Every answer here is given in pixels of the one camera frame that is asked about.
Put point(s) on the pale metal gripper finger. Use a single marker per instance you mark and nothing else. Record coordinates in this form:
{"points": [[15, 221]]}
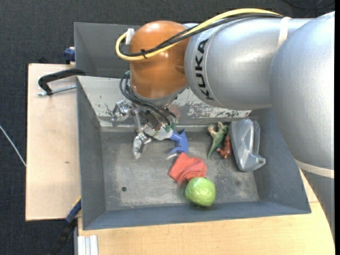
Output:
{"points": [[137, 149], [146, 142]]}

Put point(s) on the blue plastic toy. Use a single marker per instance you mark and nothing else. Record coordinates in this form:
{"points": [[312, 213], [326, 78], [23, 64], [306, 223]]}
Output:
{"points": [[182, 142]]}

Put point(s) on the red-brown toy dinosaur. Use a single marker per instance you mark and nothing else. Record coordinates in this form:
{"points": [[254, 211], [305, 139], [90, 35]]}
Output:
{"points": [[226, 147]]}

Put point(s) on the grey metal bin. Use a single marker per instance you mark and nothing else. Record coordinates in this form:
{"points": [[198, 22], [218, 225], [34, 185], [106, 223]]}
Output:
{"points": [[143, 174]]}

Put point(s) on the green toy dinosaur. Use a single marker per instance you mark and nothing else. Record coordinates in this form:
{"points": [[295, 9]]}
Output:
{"points": [[218, 138]]}

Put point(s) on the green toy fruit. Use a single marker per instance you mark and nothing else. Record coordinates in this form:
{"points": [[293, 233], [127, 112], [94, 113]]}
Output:
{"points": [[200, 192]]}

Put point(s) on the red cloth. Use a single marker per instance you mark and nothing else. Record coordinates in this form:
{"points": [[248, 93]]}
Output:
{"points": [[187, 167]]}

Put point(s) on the pale wood flat board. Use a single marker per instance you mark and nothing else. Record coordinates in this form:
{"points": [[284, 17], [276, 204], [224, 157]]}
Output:
{"points": [[51, 147]]}

